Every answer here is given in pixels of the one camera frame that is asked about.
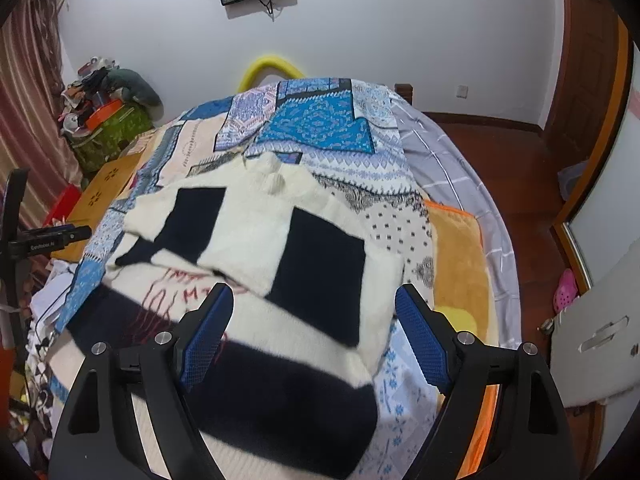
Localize wood framed white panel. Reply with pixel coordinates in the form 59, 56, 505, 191
550, 25, 640, 296

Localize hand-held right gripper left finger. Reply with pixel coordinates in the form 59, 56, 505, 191
47, 284, 235, 480

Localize grey striped bed sheet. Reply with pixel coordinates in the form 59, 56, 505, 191
390, 100, 516, 351

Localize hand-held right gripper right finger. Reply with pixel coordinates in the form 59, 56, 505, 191
397, 284, 581, 480

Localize yellow foam tube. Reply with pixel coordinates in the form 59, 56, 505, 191
237, 51, 303, 93

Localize striped pink curtain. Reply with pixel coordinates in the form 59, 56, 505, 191
0, 0, 83, 221

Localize cream navy striped knit sweater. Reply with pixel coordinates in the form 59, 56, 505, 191
30, 152, 406, 480

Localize blue patchwork blanket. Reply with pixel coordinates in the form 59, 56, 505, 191
30, 77, 441, 480

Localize orange fleece blanket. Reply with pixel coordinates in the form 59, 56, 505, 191
422, 200, 501, 480

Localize white door with handle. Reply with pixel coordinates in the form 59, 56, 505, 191
547, 245, 640, 411

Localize grey plush toy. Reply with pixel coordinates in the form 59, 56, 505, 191
107, 67, 165, 121

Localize pink slippers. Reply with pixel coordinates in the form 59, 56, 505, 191
552, 268, 581, 313

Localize grey plastic basin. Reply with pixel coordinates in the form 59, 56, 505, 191
557, 160, 592, 203

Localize brown wooden door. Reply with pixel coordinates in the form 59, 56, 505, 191
555, 0, 631, 171

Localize orange box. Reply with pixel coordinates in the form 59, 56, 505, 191
85, 100, 126, 128

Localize bamboo folding lap desk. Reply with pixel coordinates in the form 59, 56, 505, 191
50, 152, 146, 261

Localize red plastic bin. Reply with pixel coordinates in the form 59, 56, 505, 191
42, 185, 81, 228

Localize green cloth covered basket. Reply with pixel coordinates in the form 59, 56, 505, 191
70, 105, 153, 176

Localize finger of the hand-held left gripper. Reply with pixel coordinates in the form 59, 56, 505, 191
47, 225, 93, 247

